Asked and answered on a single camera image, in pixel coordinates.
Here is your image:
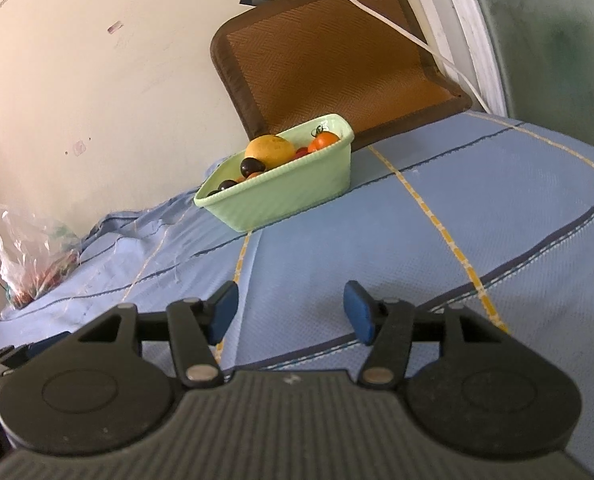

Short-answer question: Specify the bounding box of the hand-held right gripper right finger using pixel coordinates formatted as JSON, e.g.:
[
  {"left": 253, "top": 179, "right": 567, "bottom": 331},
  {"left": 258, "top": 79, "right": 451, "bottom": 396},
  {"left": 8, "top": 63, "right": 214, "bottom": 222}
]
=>
[{"left": 343, "top": 280, "right": 508, "bottom": 390}]

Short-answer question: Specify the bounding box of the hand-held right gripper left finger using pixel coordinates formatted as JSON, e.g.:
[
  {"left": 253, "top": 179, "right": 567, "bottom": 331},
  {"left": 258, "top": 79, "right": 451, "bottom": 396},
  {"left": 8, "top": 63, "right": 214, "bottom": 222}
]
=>
[{"left": 80, "top": 281, "right": 240, "bottom": 390}]

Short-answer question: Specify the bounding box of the light green plastic basin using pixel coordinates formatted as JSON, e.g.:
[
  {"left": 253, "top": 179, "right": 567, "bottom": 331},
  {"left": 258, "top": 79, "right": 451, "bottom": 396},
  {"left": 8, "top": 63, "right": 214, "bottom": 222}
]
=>
[{"left": 193, "top": 113, "right": 356, "bottom": 234}]

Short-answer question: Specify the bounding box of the blue bed sheet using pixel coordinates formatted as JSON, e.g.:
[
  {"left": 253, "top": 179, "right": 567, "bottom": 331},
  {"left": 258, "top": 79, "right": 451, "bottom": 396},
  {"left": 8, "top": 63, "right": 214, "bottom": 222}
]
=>
[{"left": 0, "top": 109, "right": 594, "bottom": 478}]

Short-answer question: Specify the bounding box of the clear plastic bag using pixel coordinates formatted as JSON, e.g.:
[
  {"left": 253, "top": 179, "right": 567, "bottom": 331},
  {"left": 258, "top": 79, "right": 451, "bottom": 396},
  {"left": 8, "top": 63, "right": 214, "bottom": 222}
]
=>
[{"left": 0, "top": 202, "right": 84, "bottom": 312}]

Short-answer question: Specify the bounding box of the yellow round fruit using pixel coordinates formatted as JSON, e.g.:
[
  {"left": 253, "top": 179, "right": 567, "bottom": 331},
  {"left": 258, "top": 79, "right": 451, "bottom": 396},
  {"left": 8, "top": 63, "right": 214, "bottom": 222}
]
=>
[{"left": 244, "top": 134, "right": 297, "bottom": 169}]

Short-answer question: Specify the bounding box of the brown woven mat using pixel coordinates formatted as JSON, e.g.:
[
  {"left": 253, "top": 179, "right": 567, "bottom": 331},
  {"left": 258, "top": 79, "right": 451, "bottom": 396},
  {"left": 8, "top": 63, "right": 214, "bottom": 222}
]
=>
[{"left": 209, "top": 0, "right": 474, "bottom": 154}]

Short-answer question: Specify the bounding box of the white cable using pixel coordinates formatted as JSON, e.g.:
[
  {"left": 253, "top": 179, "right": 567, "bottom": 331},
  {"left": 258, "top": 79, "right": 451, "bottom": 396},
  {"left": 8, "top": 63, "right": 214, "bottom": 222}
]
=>
[{"left": 281, "top": 0, "right": 494, "bottom": 114}]

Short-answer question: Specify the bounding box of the white window frame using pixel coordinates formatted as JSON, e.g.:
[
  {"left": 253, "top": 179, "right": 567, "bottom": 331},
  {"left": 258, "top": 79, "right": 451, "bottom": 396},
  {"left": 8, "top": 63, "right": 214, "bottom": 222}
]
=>
[{"left": 428, "top": 0, "right": 508, "bottom": 117}]

